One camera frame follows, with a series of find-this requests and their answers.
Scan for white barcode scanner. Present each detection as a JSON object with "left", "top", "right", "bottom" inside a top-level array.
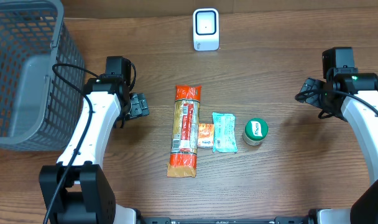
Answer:
[{"left": 193, "top": 8, "right": 219, "bottom": 51}]

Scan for teal wet wipes pack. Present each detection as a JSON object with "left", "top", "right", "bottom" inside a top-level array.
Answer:
[{"left": 212, "top": 112, "right": 237, "bottom": 153}]

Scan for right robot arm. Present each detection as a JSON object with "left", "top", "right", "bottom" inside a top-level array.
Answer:
[{"left": 295, "top": 47, "right": 378, "bottom": 224}]

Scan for orange tissue pack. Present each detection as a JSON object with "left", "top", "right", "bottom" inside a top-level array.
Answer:
[{"left": 198, "top": 123, "right": 214, "bottom": 149}]

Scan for grey plastic shopping basket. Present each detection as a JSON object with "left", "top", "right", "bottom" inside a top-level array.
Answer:
[{"left": 0, "top": 0, "right": 85, "bottom": 151}]

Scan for red orange snack bag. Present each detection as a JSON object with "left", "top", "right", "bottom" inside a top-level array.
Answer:
[{"left": 167, "top": 85, "right": 201, "bottom": 177}]

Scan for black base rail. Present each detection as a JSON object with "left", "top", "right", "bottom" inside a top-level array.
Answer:
[{"left": 137, "top": 216, "right": 313, "bottom": 224}]

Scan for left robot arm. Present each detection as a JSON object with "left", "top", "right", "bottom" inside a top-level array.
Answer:
[{"left": 39, "top": 56, "right": 149, "bottom": 224}]

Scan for green lid jar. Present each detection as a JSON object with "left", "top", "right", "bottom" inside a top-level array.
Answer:
[{"left": 242, "top": 118, "right": 269, "bottom": 146}]

